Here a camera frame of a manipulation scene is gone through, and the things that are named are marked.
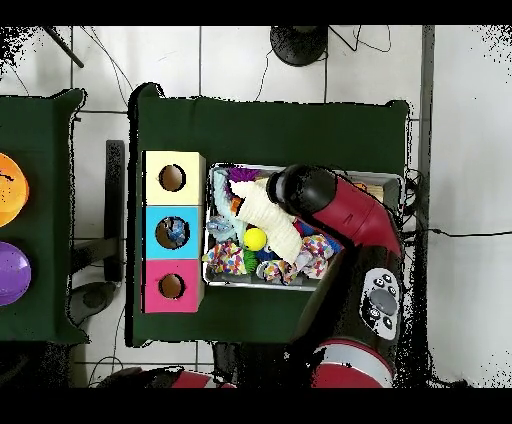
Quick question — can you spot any colourful polka dot cloth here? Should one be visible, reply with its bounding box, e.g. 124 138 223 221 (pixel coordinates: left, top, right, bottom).
201 239 249 277

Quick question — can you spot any wooden box with three holes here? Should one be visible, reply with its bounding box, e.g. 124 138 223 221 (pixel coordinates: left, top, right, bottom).
142 150 207 314

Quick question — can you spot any purple spiky rubber ball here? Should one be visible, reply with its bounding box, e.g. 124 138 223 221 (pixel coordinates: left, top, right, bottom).
225 166 263 189

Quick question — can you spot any purple plastic bowl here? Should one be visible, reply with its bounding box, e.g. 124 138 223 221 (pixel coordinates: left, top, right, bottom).
0 241 32 308

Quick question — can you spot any black cable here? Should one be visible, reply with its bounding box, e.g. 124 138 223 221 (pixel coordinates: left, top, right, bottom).
403 227 512 239

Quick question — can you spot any yellow smiley ball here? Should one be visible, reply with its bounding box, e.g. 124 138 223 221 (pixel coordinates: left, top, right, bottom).
242 227 268 252

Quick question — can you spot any dark green tablecloth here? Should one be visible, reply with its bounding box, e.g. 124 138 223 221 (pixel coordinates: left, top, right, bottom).
126 82 411 347
0 88 89 345

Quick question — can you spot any shallow wire mesh bin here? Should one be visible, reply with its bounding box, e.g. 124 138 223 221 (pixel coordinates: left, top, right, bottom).
203 162 404 292

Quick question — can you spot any black tripod leg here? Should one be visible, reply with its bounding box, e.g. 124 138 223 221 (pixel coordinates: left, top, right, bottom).
41 25 85 69

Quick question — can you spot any light blue waffle cloth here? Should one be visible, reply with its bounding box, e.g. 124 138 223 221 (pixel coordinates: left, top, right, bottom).
209 167 247 241

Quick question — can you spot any black upright panel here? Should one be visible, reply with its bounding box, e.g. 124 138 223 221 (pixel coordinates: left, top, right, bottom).
104 139 126 283

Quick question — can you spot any colourful heart print cloth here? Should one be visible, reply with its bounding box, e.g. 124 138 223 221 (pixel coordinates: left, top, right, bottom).
293 233 335 280

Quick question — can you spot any orange plastic bowl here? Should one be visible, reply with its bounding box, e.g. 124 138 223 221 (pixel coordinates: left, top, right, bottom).
0 152 30 228

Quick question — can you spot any black round stand base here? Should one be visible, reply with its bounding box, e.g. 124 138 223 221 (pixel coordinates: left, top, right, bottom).
269 25 330 67

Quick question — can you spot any cream waffle cloth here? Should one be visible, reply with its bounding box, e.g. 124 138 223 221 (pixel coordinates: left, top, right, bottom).
229 177 303 265

